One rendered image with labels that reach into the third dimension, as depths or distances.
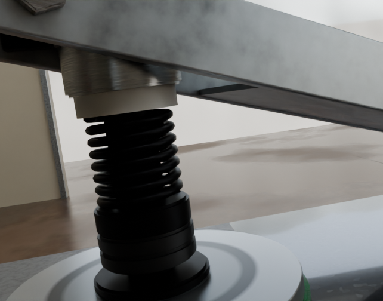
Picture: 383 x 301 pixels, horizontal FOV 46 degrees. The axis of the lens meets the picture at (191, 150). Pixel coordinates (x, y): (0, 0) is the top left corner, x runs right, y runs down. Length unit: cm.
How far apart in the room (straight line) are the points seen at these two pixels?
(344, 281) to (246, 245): 8
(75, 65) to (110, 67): 2
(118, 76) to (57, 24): 5
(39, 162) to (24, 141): 28
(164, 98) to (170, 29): 5
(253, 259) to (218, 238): 6
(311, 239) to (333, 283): 10
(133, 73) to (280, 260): 17
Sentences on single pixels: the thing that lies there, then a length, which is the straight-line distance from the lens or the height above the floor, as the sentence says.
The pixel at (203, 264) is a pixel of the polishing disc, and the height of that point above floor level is 84.
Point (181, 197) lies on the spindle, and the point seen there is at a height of 89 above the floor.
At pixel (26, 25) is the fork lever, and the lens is 25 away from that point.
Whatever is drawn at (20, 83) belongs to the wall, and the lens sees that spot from 532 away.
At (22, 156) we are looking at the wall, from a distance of 535.
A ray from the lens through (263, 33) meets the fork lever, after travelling 30.
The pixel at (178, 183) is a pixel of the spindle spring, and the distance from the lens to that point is 31.
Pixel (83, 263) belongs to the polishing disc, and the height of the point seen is 83.
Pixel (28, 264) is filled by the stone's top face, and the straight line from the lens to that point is 52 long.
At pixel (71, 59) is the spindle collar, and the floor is 99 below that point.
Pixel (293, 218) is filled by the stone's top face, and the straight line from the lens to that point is 53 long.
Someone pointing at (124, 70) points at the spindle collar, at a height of 98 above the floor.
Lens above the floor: 96
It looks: 7 degrees down
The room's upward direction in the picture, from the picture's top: 8 degrees counter-clockwise
